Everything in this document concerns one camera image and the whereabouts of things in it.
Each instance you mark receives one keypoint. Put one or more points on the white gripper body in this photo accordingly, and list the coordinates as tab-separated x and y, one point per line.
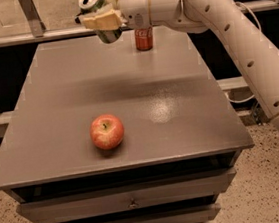
134	1

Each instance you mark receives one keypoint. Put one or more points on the green soda can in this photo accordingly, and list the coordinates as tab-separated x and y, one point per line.
87	6

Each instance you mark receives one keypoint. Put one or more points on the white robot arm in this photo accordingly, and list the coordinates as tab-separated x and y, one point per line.
254	55

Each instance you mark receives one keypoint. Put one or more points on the red cola can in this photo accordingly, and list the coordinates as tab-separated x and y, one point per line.
144	39

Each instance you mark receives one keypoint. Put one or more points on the red apple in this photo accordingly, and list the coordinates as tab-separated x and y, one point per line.
106	131

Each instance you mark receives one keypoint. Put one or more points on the grey drawer cabinet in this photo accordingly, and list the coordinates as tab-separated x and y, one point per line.
177	121

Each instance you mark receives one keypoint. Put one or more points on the top grey drawer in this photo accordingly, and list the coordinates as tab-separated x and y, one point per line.
129	197

